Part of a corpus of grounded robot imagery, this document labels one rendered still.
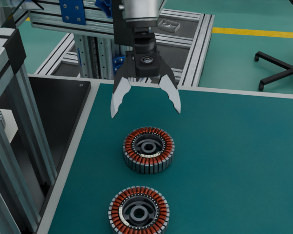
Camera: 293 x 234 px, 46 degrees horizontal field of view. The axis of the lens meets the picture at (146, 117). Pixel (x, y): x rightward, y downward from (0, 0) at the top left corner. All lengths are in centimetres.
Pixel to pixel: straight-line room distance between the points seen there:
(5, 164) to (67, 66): 149
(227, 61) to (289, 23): 75
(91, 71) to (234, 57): 116
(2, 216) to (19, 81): 19
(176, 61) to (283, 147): 123
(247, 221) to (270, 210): 6
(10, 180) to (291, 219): 51
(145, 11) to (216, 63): 168
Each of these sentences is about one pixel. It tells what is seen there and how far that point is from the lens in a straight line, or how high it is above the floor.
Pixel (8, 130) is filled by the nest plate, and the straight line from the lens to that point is 85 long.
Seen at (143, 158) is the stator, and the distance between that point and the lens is 73.
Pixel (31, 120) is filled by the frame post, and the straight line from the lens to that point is 60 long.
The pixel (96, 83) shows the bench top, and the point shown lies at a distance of 98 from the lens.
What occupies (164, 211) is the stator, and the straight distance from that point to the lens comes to 66.
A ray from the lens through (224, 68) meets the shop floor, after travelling 234.
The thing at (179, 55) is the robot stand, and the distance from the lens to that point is 204.
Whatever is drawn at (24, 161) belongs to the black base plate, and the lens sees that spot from 79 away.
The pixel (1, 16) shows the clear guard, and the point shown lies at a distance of 66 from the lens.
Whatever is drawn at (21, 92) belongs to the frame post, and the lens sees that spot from 56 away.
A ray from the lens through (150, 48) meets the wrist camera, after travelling 68.
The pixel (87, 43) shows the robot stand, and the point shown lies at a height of 55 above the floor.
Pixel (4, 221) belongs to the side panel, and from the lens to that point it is 54.
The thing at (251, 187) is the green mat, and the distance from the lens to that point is 76.
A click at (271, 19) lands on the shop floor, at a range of 298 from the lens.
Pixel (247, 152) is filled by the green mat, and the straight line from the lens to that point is 82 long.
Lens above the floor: 136
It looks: 44 degrees down
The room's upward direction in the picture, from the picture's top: straight up
